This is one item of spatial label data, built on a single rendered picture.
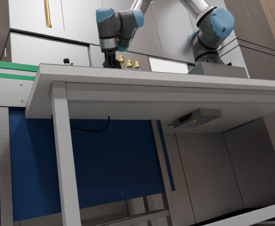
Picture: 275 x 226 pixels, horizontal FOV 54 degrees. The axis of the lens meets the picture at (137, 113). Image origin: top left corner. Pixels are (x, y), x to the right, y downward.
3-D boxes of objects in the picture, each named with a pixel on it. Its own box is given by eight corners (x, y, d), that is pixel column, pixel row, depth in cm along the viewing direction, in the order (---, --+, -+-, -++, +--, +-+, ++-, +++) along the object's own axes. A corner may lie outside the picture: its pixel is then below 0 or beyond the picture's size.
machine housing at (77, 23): (207, 147, 325) (181, 48, 366) (268, 127, 265) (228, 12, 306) (-11, 162, 189) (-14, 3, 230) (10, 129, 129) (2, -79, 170)
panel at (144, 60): (194, 101, 219) (185, 64, 229) (197, 100, 216) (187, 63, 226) (94, 94, 166) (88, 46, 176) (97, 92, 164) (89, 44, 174)
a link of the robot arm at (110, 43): (98, 36, 112) (117, 34, 113) (99, 47, 114) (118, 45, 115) (99, 40, 105) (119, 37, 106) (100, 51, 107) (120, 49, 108)
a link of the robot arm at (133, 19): (133, 22, 120) (111, 26, 116) (140, 3, 110) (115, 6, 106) (140, 36, 117) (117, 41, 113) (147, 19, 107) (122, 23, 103)
